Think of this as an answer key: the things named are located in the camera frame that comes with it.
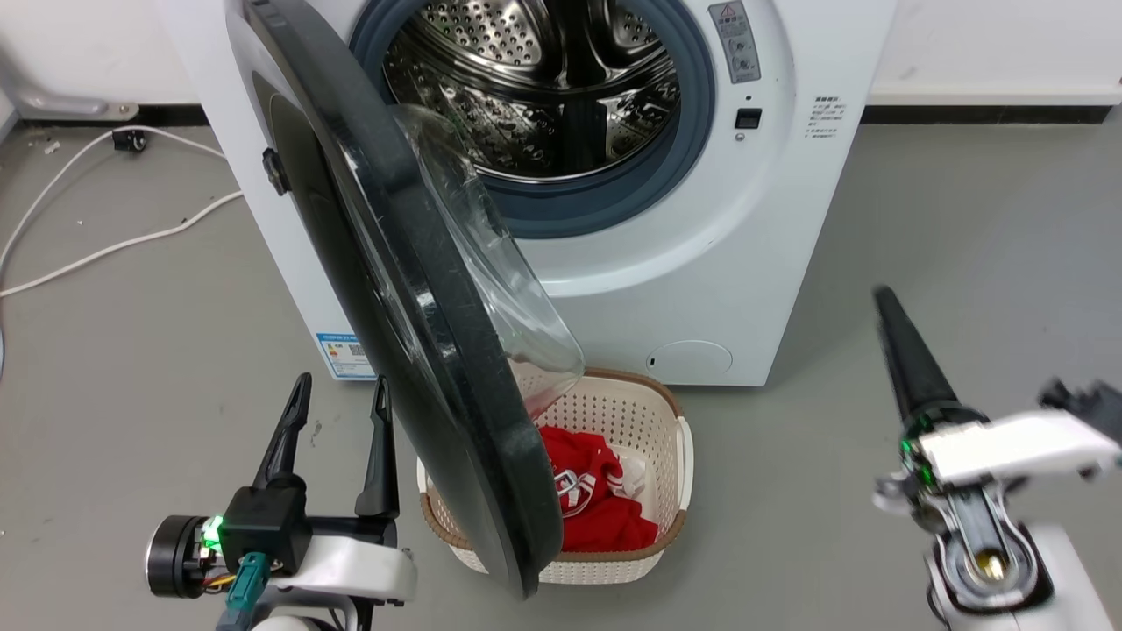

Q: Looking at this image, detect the white drain pipe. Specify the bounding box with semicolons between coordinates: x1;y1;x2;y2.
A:
0;48;141;124

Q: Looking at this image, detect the round white filter cover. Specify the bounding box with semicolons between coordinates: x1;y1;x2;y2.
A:
645;339;735;380

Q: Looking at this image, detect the teal cable connector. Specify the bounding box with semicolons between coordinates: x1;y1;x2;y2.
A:
216;551;269;631

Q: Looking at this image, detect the dark grey washing machine door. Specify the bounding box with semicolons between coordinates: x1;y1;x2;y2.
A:
224;0;586;602

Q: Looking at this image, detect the red garment with white print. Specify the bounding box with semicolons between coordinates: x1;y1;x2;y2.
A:
536;426;660;554

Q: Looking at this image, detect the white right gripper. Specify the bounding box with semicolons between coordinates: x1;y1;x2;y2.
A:
871;286;1122;537

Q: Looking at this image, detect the white front-load washing machine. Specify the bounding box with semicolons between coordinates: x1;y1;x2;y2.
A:
162;0;897;387

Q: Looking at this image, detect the cream perforated laundry basket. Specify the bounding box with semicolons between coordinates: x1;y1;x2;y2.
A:
417;368;695;586

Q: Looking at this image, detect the blue-grey rubber door gasket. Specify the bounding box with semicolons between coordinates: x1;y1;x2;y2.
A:
349;0;718;240

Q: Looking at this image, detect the white power cable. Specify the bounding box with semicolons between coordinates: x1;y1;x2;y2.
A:
0;125;245;300

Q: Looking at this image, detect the white cloth piece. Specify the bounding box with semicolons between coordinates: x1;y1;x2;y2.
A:
612;450;651;497

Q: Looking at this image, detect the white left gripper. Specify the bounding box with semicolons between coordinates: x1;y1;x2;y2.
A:
145;372;419;606

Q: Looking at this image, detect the grey warning sticker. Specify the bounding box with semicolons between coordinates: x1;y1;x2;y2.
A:
707;0;762;86

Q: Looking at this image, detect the blue white energy label sticker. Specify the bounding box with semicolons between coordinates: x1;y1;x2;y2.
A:
316;331;379;380

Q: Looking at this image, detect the perforated steel washer drum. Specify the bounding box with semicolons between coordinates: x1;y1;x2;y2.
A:
383;0;683;183

